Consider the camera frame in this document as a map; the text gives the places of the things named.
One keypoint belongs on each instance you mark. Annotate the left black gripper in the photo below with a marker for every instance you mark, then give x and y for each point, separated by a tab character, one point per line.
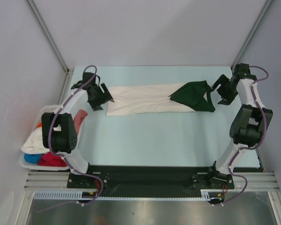
105	97

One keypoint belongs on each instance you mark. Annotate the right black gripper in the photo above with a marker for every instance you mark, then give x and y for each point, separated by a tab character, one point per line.
226	98

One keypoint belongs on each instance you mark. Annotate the white green raglan t-shirt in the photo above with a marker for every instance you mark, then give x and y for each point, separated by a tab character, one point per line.
169	98

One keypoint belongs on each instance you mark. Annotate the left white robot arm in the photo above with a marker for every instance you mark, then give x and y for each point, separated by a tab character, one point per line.
58	130

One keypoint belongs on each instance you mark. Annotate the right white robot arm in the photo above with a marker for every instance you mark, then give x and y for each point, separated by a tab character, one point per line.
248	128

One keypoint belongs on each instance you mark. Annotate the pink t-shirt in basket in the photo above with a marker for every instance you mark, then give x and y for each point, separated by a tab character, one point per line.
78	119

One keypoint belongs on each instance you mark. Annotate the orange t-shirt in basket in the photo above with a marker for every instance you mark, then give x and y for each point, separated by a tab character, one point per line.
39	124

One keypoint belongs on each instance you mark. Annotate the white plastic laundry basket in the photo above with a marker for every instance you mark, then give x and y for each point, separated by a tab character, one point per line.
26	165

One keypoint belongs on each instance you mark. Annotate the red t-shirt in basket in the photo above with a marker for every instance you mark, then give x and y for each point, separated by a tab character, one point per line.
49	159

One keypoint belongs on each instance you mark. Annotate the white t-shirt in basket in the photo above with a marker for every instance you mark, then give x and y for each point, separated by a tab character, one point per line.
34	143

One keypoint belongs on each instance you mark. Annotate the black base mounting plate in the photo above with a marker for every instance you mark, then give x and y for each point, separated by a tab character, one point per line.
145	181

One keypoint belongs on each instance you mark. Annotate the blue t-shirt in basket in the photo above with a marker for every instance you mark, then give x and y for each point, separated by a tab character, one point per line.
32	158

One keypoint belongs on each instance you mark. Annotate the right aluminium frame post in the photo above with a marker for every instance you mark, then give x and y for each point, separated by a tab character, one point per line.
253	31

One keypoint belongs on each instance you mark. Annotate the aluminium frame post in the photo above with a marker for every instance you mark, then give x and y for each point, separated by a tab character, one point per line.
253	31
53	46

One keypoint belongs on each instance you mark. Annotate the left aluminium frame post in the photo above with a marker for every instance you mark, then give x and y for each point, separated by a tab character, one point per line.
53	46

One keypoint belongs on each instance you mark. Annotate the white slotted cable duct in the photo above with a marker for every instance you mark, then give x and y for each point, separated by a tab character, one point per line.
89	195

